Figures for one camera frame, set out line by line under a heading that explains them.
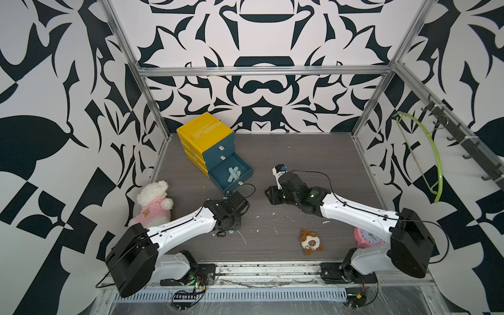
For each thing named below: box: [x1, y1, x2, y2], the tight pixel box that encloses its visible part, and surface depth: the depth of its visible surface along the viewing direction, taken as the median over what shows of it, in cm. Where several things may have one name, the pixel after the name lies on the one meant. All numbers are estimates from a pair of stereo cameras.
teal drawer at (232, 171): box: [208, 152, 254, 191], surface depth 101 cm
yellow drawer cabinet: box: [175, 111, 235, 179], surface depth 93 cm
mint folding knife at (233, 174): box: [228, 167, 240, 180], surface depth 103 cm
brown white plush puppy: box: [299, 228, 324, 257], surface depth 81 cm
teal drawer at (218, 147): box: [202, 131, 235, 163], surface depth 89 cm
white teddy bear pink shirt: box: [129, 180, 174, 230], surface depth 86 cm
